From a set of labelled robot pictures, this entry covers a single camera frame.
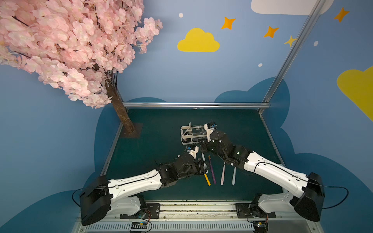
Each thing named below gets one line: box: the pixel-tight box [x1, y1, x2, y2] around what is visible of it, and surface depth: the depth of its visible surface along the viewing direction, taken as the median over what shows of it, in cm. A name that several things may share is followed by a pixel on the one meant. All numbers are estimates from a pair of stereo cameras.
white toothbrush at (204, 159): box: [201, 152, 208, 174], surface depth 76 cm
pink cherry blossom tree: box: [0, 0, 163, 134], surface depth 51 cm
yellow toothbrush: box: [203, 173, 212, 187], surface depth 86 cm
